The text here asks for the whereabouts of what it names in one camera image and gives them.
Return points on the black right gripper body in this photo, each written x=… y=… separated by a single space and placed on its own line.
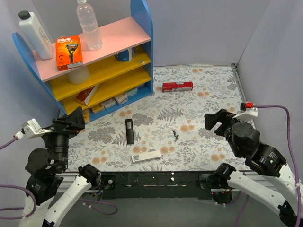
x=222 y=123

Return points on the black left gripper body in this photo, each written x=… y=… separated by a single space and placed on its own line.
x=65 y=128

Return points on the white air conditioner remote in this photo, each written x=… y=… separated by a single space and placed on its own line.
x=146 y=156

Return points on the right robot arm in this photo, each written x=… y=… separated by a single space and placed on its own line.
x=287 y=199

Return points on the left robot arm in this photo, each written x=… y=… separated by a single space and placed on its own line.
x=45 y=166

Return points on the yellow snack packet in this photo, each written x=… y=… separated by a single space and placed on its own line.
x=86 y=115

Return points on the red white book box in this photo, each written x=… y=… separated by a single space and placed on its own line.
x=85 y=96

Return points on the white snack packet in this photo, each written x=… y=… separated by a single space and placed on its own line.
x=109 y=103
x=121 y=98

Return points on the white cylindrical container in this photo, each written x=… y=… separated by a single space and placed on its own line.
x=78 y=76

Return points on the floral table mat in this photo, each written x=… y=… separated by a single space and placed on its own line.
x=103 y=142

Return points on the red toothpaste box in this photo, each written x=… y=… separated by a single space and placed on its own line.
x=177 y=86

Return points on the green sponge pack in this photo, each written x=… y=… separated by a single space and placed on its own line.
x=132 y=91

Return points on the orange razor box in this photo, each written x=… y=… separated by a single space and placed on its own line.
x=68 y=52

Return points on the blue pink yellow shelf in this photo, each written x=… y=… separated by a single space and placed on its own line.
x=114 y=76

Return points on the blue white can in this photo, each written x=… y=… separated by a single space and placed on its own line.
x=126 y=55

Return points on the clear plastic water bottle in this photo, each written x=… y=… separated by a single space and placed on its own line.
x=89 y=25

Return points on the white bottle black cap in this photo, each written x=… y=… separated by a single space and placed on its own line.
x=35 y=33

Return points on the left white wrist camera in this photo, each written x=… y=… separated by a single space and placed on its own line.
x=31 y=129

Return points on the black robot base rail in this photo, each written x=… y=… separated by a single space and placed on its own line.
x=162 y=184

